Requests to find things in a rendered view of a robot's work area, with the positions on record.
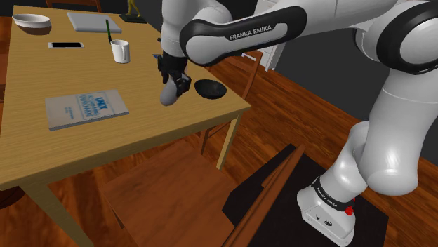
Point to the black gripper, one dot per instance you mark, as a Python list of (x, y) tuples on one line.
[(174, 64)]

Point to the grey egg-shaped object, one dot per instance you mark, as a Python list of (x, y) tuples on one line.
[(167, 95)]

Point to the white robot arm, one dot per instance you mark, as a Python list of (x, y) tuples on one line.
[(393, 136)]

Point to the black bowl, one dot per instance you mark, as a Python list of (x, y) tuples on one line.
[(210, 89)]

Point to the light wooden table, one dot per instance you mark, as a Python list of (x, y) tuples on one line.
[(137, 123)]

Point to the white mug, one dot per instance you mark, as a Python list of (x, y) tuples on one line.
[(120, 51)]

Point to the gold figure on dark base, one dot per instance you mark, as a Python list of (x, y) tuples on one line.
[(132, 15)]

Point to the brown wooden chair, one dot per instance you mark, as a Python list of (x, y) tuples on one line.
[(251, 73), (73, 3), (178, 195)]

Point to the green pen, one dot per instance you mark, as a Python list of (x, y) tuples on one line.
[(108, 30)]

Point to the grey book with blue print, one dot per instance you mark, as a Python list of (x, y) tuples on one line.
[(85, 109)]

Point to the grey closed laptop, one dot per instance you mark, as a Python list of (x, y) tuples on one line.
[(92, 22)]

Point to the white cabinet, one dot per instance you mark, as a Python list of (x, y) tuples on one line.
[(270, 56)]

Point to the white phone with black screen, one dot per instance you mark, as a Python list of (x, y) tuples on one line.
[(65, 44)]

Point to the white bowl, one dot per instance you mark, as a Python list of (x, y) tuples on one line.
[(31, 20)]

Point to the black robot stand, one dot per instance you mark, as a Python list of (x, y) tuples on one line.
[(291, 225)]

